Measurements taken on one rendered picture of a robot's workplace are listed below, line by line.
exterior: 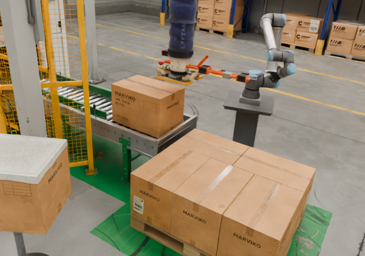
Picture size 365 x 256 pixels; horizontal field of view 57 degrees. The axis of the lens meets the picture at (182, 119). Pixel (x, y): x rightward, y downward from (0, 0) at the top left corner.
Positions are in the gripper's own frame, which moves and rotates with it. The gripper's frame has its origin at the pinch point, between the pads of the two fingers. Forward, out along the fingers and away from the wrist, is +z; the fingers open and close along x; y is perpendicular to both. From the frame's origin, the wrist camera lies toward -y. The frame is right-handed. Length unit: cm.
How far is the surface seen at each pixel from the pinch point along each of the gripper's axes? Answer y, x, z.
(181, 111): 62, -49, 44
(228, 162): 96, -5, -9
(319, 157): 8, 135, 58
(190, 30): 19, -91, -15
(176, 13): 18, -108, -21
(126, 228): 182, -46, 30
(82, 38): 62, -162, 30
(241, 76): 38, -39, -35
